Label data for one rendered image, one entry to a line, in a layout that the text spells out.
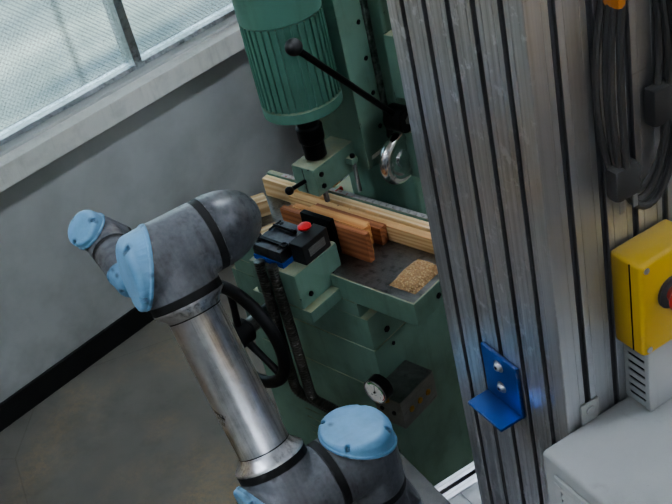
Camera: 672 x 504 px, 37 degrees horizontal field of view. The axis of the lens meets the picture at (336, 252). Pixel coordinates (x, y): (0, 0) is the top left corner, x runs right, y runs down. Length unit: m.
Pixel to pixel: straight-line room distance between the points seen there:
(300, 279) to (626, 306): 1.04
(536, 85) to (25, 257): 2.62
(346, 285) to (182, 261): 0.74
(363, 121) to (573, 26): 1.29
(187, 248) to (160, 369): 2.10
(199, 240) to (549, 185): 0.61
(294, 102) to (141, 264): 0.75
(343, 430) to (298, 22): 0.85
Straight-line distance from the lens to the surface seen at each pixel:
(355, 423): 1.62
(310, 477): 1.58
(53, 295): 3.55
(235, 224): 1.52
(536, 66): 1.01
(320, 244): 2.14
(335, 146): 2.30
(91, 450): 3.39
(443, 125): 1.19
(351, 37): 2.20
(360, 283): 2.14
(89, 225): 1.94
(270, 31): 2.06
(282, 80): 2.10
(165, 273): 1.49
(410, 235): 2.19
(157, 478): 3.20
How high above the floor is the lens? 2.16
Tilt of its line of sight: 34 degrees down
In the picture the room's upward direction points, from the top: 14 degrees counter-clockwise
